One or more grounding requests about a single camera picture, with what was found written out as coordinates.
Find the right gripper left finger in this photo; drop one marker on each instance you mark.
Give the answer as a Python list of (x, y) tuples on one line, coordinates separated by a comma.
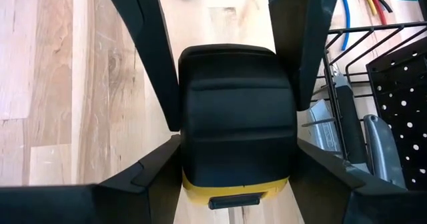
[(83, 204)]

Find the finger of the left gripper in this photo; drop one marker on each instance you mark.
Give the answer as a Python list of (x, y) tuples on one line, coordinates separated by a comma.
[(150, 34), (303, 34)]

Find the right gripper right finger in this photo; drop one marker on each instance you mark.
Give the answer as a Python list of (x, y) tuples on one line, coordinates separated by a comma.
[(350, 200)]

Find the grey utility knife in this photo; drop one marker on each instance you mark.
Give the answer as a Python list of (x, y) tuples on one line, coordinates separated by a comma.
[(322, 130), (350, 124), (383, 150)]

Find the yellow black Stanley tape measure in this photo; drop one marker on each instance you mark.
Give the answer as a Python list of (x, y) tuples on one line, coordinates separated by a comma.
[(237, 117)]

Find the black metal pegboard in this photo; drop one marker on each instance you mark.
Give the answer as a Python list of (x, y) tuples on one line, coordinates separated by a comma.
[(407, 117)]

